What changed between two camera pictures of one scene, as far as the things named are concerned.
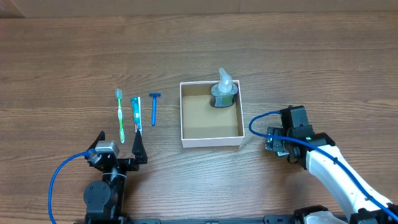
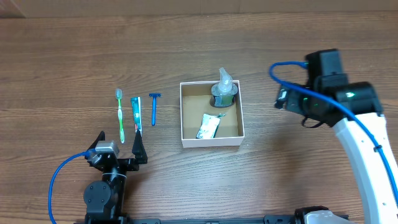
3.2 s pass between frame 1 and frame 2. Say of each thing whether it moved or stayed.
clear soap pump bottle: stayed
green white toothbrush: stayed
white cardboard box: stayed
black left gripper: stayed
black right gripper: moved
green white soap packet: moved
